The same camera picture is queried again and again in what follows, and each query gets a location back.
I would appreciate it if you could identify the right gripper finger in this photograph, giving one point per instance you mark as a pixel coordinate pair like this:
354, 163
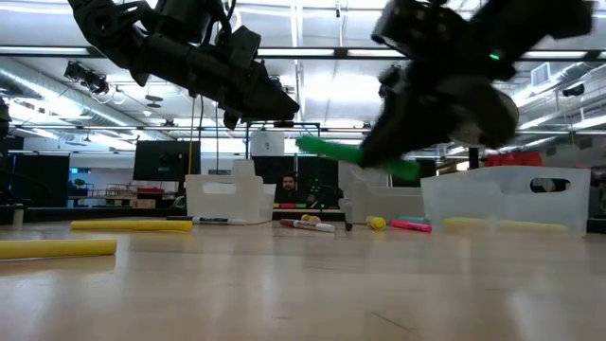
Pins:
393, 142

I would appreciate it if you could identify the green highlighter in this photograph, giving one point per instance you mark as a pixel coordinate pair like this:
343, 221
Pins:
331, 149

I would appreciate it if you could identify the thin pink marker pen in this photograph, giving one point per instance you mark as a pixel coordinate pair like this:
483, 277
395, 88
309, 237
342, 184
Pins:
411, 226

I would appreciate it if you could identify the black Expo marker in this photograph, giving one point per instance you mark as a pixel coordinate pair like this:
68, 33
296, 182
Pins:
218, 220

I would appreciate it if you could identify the yellow Sharpie highlighter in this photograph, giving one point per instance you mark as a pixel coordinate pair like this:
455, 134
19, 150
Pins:
311, 219

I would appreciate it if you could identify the clear plastic bin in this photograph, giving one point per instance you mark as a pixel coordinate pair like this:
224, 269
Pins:
502, 199

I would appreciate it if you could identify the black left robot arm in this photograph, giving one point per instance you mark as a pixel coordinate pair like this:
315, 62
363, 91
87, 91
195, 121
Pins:
109, 28

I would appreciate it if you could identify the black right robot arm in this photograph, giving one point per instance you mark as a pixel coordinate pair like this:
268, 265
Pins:
521, 23

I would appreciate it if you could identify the white box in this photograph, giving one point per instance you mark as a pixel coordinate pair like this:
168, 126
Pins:
267, 143

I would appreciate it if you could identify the white sheet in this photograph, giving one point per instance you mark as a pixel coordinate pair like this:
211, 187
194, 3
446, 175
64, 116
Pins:
352, 173

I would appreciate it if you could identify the grey translucent plastic bin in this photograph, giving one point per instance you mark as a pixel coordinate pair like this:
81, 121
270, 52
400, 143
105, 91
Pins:
388, 208

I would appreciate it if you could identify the black monitor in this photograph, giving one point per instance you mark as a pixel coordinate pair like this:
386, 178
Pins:
166, 161

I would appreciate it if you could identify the white plastic bin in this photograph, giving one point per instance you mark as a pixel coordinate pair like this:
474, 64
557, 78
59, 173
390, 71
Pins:
227, 203

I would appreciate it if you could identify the person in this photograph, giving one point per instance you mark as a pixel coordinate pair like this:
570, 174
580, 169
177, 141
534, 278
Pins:
290, 187

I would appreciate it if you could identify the red storage bins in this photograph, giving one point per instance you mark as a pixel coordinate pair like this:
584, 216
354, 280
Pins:
513, 160

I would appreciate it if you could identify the colourful button strip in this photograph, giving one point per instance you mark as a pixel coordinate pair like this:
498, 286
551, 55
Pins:
286, 205

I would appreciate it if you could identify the red tray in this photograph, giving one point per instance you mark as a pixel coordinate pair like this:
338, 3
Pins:
150, 190

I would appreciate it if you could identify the black speaker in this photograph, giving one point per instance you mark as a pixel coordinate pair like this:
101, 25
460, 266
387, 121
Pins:
574, 90

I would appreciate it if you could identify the small white cylinder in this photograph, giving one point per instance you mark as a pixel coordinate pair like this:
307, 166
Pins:
18, 213

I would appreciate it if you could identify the black stand frame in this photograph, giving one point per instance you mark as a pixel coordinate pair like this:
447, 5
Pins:
283, 124

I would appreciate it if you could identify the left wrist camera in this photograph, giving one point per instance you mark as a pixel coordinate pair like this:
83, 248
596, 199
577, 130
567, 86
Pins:
245, 45

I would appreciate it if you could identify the black hanging camera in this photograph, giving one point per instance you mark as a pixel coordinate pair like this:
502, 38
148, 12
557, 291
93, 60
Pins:
85, 78

